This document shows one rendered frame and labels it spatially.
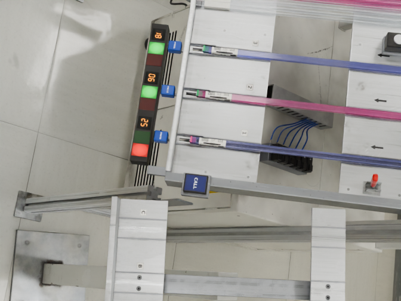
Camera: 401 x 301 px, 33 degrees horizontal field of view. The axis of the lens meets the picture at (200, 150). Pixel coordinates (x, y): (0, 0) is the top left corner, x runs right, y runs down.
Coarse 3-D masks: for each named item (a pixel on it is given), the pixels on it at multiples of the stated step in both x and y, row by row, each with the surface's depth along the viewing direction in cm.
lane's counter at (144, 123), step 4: (140, 116) 154; (144, 116) 154; (140, 120) 153; (144, 120) 153; (148, 120) 153; (140, 124) 153; (144, 124) 153; (148, 124) 153; (144, 128) 153; (148, 128) 153
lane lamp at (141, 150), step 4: (136, 144) 152; (140, 144) 152; (132, 148) 152; (136, 148) 152; (140, 148) 152; (144, 148) 152; (132, 152) 152; (136, 152) 152; (140, 152) 152; (144, 152) 151; (144, 156) 151
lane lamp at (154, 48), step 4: (152, 44) 158; (156, 44) 158; (160, 44) 158; (164, 44) 158; (152, 48) 158; (156, 48) 158; (160, 48) 158; (148, 52) 158; (152, 52) 158; (156, 52) 158; (160, 52) 158
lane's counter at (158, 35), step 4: (152, 32) 159; (156, 32) 159; (160, 32) 159; (164, 32) 159; (152, 36) 159; (156, 36) 159; (160, 36) 159; (164, 36) 159; (160, 40) 158; (164, 40) 158
